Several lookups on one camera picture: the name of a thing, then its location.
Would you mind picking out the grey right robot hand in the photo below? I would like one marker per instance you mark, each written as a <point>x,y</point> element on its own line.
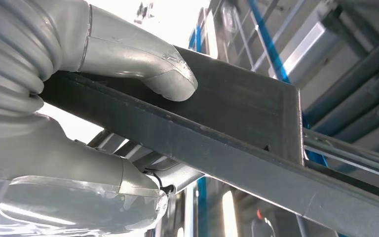
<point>62,183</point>

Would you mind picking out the blue steel shelf rack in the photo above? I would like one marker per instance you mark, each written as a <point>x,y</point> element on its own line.
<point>268,42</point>

